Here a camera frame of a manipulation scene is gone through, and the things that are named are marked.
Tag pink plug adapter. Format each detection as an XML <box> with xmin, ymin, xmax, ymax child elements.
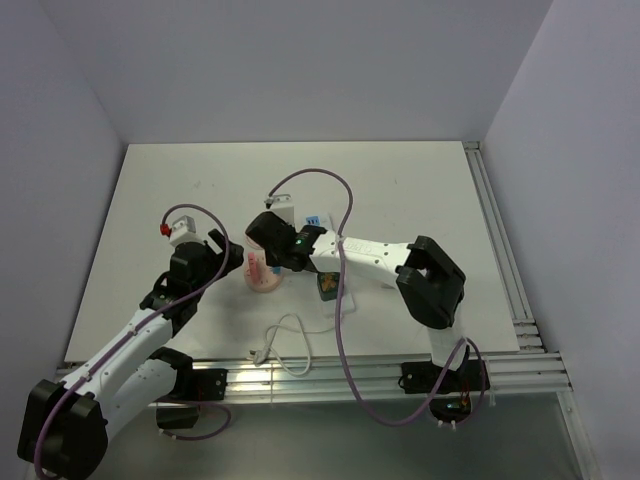
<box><xmin>244</xmin><ymin>252</ymin><xmax>268</xmax><ymax>290</ymax></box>

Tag dark green cube plug adapter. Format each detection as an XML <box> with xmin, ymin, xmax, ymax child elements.
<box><xmin>316</xmin><ymin>272</ymin><xmax>340</xmax><ymax>302</ymax></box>

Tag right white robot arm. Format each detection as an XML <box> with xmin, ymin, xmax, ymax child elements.
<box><xmin>246</xmin><ymin>211</ymin><xmax>468</xmax><ymax>390</ymax></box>

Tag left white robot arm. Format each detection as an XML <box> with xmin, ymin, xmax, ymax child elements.
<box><xmin>17</xmin><ymin>229</ymin><xmax>244</xmax><ymax>479</ymax></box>

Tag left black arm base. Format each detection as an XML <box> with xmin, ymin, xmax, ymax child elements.
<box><xmin>155</xmin><ymin>368</ymin><xmax>228</xmax><ymax>431</ymax></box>

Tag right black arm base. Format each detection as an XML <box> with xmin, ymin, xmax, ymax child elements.
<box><xmin>397</xmin><ymin>358</ymin><xmax>494</xmax><ymax>424</ymax></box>

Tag pink round socket hub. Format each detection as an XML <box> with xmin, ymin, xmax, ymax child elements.
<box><xmin>244</xmin><ymin>263</ymin><xmax>284</xmax><ymax>294</ymax></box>

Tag white multicolour power strip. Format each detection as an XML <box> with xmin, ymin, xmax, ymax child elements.
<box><xmin>304</xmin><ymin>213</ymin><xmax>356</xmax><ymax>318</ymax></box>

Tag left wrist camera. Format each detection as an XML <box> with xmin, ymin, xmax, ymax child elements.
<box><xmin>160</xmin><ymin>215</ymin><xmax>201</xmax><ymax>247</ymax></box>

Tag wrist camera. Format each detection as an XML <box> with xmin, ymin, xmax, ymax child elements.
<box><xmin>160</xmin><ymin>215</ymin><xmax>201</xmax><ymax>247</ymax></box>
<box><xmin>264</xmin><ymin>194</ymin><xmax>295</xmax><ymax>226</ymax></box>

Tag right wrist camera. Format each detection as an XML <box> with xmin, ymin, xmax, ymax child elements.
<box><xmin>264</xmin><ymin>194</ymin><xmax>295</xmax><ymax>226</ymax></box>

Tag white power strip cable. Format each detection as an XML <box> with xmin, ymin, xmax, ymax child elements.
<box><xmin>247</xmin><ymin>313</ymin><xmax>346</xmax><ymax>377</ymax></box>

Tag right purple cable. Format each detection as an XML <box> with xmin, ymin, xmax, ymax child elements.
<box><xmin>267</xmin><ymin>168</ymin><xmax>489</xmax><ymax>427</ymax></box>

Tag purple cable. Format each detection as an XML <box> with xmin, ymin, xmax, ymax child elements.
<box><xmin>267</xmin><ymin>168</ymin><xmax>489</xmax><ymax>427</ymax></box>
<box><xmin>32</xmin><ymin>202</ymin><xmax>234</xmax><ymax>479</ymax></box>

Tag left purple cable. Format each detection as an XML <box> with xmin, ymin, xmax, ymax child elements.
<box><xmin>32</xmin><ymin>202</ymin><xmax>234</xmax><ymax>479</ymax></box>

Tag aluminium right rail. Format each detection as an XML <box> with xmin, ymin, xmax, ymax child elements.
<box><xmin>463</xmin><ymin>142</ymin><xmax>546</xmax><ymax>353</ymax></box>

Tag aluminium front rail frame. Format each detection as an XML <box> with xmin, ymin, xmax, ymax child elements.
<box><xmin>47</xmin><ymin>349</ymin><xmax>574</xmax><ymax>412</ymax></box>

